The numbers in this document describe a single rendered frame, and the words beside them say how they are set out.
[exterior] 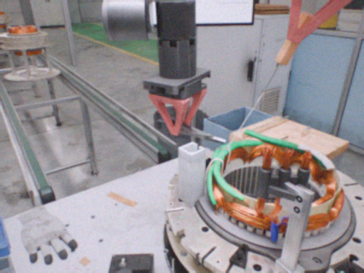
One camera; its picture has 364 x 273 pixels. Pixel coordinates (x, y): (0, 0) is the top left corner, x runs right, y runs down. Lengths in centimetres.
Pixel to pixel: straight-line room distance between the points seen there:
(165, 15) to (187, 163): 20
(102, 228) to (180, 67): 58
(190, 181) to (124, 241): 46
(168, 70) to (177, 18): 7
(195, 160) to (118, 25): 21
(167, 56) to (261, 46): 226
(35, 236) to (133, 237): 25
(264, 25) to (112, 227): 215
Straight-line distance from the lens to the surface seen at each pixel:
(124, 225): 89
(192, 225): 41
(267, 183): 30
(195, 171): 41
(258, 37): 265
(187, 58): 43
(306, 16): 37
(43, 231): 90
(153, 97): 46
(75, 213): 96
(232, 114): 88
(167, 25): 42
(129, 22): 43
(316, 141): 75
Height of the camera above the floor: 138
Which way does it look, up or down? 26 degrees down
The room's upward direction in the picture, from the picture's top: straight up
